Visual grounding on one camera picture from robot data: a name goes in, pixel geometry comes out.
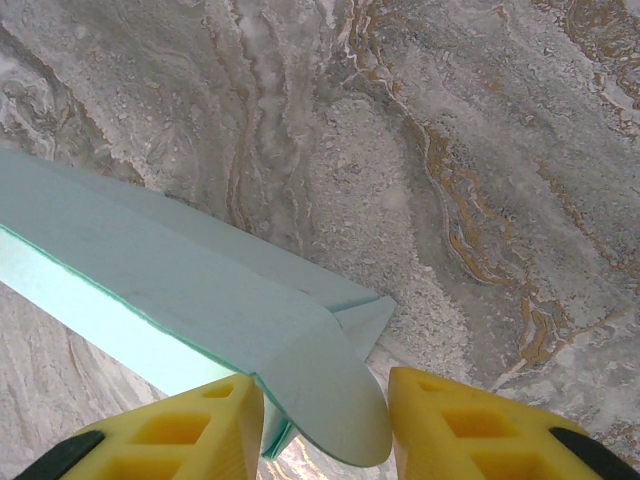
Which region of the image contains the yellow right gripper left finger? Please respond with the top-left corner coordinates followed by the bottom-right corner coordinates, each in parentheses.
top-left (57, 374), bottom-right (265, 480)

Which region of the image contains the light blue paper box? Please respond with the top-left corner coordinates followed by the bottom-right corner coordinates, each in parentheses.
top-left (0, 147), bottom-right (399, 469)

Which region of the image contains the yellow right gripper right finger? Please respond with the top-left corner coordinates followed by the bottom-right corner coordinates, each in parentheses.
top-left (388, 366), bottom-right (622, 480)

